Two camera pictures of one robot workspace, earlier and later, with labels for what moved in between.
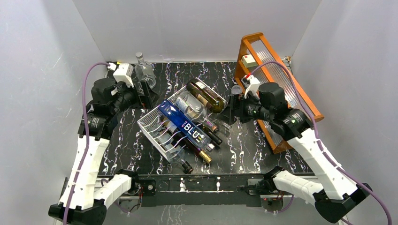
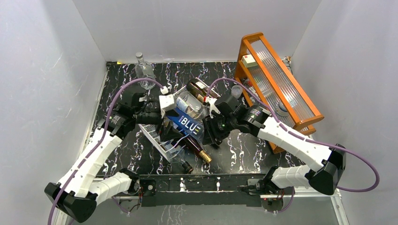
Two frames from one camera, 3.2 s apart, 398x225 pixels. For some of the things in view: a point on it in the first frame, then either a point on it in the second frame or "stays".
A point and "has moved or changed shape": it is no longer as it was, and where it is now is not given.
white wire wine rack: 181,123 stays
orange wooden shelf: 258,62 stays
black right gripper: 235,108 → 210,136
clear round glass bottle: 144,71 stays
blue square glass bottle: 186,125 has moved or changed shape
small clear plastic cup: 236,89 stays
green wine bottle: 207,97 stays
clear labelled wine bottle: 195,109 stays
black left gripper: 149,99 → 169,132
